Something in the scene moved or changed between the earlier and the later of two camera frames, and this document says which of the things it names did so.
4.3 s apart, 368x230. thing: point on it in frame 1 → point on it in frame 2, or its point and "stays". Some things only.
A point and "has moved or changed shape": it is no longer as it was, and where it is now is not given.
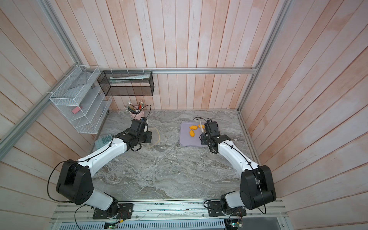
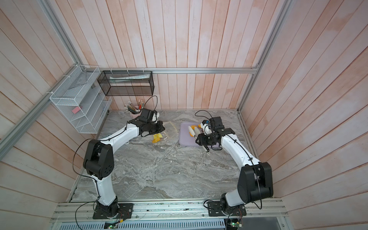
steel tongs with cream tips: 203,130 has moved or changed shape
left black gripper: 149,137 → 160,127
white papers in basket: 115,79 stays
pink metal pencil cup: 137,116 stays
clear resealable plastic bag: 155,136 → 170,132
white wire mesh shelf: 79,96 stays
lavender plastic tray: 185,140 stays
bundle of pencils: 131,108 stays
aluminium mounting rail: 274,211 stays
